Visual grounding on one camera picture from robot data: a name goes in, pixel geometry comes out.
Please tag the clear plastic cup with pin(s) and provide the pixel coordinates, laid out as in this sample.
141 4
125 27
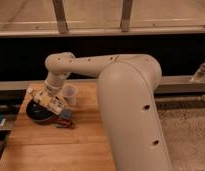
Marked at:
69 94

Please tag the blue sponge block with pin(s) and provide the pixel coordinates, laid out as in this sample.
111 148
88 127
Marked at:
66 114

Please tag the left metal window post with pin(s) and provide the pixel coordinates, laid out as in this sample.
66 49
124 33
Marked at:
60 16

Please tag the right metal window post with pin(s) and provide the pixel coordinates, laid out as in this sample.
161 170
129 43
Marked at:
126 15

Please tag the metal window post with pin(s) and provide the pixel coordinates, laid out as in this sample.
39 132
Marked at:
126 15
60 16

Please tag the wooden table board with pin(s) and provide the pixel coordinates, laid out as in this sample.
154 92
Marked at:
34 147

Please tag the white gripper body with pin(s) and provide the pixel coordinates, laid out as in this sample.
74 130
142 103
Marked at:
54 83

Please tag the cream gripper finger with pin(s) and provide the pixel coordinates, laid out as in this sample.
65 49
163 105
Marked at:
39 96

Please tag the small red toy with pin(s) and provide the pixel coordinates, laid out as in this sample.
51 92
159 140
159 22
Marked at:
64 123

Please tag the white labelled bottle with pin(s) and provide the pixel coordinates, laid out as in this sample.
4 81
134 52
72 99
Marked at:
51 103

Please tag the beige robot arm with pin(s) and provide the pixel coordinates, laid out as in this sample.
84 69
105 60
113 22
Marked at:
125 90

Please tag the black ceramic bowl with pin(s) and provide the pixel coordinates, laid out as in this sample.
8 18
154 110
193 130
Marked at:
38 113

